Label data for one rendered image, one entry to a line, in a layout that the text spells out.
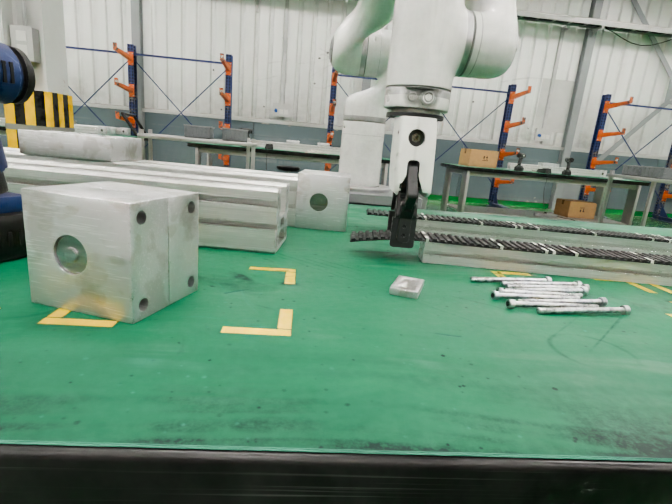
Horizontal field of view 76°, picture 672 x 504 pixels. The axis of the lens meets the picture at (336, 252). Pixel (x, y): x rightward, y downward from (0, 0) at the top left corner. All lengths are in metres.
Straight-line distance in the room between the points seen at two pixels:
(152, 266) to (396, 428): 0.23
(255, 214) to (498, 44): 0.36
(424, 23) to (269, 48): 7.95
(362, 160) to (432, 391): 0.96
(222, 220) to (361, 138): 0.68
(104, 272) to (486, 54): 0.48
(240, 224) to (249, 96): 7.82
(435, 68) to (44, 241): 0.44
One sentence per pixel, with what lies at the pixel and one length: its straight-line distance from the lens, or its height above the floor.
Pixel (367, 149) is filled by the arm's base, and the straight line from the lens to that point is 1.20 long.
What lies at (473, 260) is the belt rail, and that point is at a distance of 0.62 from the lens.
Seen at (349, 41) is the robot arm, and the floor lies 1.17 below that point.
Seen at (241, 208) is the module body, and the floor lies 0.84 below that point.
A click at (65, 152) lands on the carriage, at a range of 0.88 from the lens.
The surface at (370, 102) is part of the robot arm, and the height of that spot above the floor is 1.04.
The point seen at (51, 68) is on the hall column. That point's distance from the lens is 3.91.
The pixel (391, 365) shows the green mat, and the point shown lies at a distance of 0.32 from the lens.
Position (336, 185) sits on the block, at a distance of 0.74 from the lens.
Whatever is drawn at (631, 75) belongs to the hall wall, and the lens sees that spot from 10.41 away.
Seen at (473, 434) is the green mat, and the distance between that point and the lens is 0.27.
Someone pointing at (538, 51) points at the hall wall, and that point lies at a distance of 9.46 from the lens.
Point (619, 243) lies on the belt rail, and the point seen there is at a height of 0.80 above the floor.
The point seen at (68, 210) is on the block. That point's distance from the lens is 0.38.
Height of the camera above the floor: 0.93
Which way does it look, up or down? 14 degrees down
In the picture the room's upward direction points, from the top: 5 degrees clockwise
